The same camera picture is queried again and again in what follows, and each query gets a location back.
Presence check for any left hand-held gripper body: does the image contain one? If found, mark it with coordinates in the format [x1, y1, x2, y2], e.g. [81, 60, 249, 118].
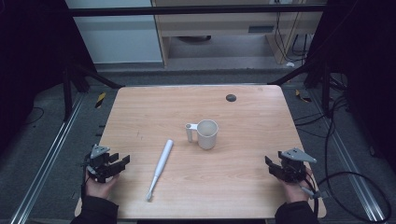
[83, 144, 120, 184]

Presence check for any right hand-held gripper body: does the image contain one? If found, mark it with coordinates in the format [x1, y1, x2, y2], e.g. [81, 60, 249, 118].
[277, 147, 318, 184]

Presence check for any white electric toothbrush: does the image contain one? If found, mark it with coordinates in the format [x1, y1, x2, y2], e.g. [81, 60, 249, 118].
[145, 138, 175, 202]

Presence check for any white cup with handle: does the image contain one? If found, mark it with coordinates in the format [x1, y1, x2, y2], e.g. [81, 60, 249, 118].
[184, 119, 219, 151]

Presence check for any person's left hand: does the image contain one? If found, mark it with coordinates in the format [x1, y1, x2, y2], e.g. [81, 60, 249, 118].
[84, 167, 120, 200]

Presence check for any person's right hand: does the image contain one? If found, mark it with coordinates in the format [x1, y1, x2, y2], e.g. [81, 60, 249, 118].
[276, 167, 314, 204]

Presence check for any yellow black striped tape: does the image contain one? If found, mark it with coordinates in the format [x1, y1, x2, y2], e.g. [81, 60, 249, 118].
[94, 91, 107, 109]
[294, 89, 312, 104]

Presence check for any black metal stand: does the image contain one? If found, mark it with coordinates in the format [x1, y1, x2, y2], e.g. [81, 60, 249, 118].
[268, 59, 332, 115]
[62, 59, 125, 122]

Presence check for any white cabinet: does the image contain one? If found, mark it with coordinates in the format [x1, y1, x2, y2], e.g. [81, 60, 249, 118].
[64, 0, 163, 64]

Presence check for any wooden desk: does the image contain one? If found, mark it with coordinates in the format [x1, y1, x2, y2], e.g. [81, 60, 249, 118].
[150, 0, 328, 68]

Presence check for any black horizontal bar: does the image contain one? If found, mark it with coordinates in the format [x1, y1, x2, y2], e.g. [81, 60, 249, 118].
[68, 4, 328, 18]

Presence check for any grey cable plug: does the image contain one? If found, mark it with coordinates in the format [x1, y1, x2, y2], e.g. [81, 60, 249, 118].
[299, 184, 330, 201]

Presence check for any aluminium floor rail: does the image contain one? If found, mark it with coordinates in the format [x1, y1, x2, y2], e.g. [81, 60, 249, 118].
[9, 92, 86, 224]
[307, 90, 387, 222]

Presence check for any black cable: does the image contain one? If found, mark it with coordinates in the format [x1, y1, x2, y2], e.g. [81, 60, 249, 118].
[313, 96, 392, 224]

